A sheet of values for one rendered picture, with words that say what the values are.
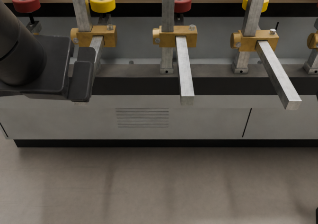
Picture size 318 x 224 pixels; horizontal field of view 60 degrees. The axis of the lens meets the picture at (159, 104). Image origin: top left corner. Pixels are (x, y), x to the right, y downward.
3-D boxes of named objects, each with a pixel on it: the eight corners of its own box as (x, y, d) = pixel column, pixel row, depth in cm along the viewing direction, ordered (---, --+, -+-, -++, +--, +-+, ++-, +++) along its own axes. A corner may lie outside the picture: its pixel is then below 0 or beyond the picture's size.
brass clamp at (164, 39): (196, 48, 86) (198, 33, 82) (153, 48, 86) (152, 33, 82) (194, 39, 90) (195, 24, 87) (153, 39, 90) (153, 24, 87)
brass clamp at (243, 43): (275, 52, 87) (280, 38, 83) (232, 52, 87) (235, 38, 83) (269, 42, 91) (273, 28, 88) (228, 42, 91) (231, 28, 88)
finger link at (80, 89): (60, 69, 40) (28, 35, 31) (108, 71, 40) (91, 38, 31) (52, 114, 38) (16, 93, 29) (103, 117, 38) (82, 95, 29)
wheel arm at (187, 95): (194, 108, 65) (195, 94, 62) (179, 108, 65) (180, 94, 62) (182, 24, 97) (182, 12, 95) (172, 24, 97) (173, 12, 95)
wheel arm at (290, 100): (297, 112, 66) (303, 99, 63) (283, 112, 66) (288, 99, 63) (251, 28, 98) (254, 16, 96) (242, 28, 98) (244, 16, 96)
